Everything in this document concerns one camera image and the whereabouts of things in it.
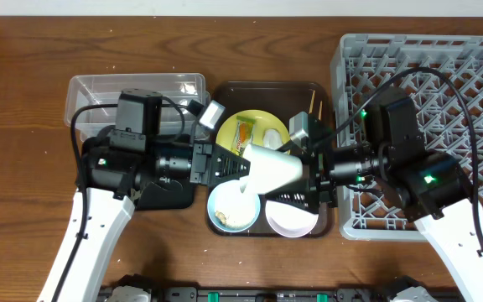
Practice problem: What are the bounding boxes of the green snack wrapper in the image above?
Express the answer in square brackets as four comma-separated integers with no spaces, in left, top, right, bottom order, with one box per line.
[231,116,256,156]

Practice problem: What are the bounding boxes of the white paper cup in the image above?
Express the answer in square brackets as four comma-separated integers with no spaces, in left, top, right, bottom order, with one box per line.
[240,144,304,195]

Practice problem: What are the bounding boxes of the light blue bowl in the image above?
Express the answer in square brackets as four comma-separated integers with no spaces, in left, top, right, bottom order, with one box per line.
[206,180,261,233]

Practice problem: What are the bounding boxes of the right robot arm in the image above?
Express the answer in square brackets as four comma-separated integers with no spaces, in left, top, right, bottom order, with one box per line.
[265,87,483,301]

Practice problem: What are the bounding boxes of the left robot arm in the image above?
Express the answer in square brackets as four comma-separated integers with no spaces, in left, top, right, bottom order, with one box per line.
[39,88,251,301]

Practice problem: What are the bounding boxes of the grey dishwasher rack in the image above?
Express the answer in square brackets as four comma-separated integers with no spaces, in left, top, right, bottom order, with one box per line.
[330,33,483,244]

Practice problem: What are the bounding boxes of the pink bowl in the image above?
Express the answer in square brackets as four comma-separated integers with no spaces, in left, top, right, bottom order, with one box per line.
[265,200,319,238]

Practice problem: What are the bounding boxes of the black plastic tray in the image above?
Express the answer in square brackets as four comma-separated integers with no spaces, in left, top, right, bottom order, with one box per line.
[81,137,195,211]

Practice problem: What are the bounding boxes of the crumpled white napkin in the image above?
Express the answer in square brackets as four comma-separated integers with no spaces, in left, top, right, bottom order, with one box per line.
[262,128,283,150]

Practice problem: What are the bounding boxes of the yellow round plate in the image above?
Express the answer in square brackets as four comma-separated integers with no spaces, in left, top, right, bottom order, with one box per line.
[216,110,289,151]

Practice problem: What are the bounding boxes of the left wooden chopstick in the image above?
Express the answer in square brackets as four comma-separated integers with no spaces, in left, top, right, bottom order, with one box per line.
[308,90,315,114]

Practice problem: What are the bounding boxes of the dark brown serving tray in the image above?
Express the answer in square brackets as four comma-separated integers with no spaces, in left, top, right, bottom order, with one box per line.
[205,81,334,238]

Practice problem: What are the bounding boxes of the clear plastic bin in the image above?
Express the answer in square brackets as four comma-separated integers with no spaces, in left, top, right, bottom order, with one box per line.
[65,73,210,141]

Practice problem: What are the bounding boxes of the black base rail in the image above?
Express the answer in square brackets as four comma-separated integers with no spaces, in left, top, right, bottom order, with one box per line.
[102,274,469,302]

